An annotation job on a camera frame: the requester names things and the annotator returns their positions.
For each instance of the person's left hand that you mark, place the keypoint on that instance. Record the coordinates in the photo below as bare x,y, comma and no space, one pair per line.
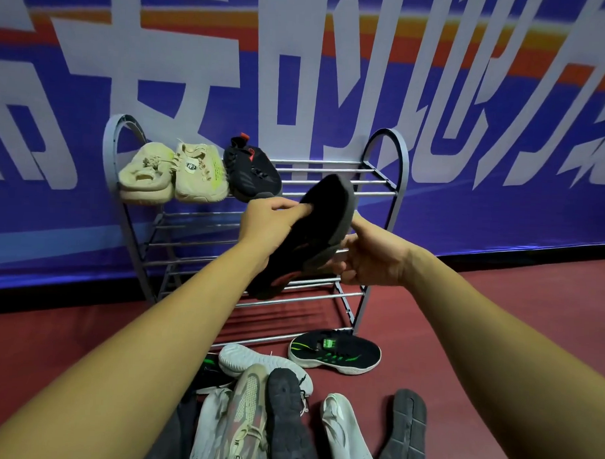
265,225

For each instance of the person's right hand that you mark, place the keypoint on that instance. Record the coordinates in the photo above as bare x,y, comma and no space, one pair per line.
375,261

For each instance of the grey metal shoe rack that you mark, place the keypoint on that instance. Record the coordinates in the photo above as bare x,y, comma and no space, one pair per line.
383,192

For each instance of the beige sneaker green stripe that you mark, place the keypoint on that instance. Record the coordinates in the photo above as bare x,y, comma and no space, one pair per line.
200,181

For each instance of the black green sneaker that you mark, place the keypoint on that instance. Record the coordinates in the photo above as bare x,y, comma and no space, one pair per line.
338,352
213,377

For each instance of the beige knit sneaker plain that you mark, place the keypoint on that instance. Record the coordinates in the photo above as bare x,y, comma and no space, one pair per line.
145,181

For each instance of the grey white sneaker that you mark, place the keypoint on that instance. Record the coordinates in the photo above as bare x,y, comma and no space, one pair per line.
248,359

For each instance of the black orange sneaker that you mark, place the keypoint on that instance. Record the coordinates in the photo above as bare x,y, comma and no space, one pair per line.
407,433

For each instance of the white knit sneaker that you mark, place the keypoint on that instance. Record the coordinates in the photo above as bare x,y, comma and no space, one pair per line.
347,436
209,432

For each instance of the tan chunky sneaker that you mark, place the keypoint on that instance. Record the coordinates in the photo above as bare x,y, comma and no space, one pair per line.
241,418

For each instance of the black shoe orange marks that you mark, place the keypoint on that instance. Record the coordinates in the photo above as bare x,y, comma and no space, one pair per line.
168,445

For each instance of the person's right forearm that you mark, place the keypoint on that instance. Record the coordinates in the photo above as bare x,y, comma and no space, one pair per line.
525,383

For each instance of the person's left forearm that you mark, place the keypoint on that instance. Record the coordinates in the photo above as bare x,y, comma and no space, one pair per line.
104,378

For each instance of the blue printed wall banner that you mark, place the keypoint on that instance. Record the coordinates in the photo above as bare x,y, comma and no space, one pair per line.
481,218

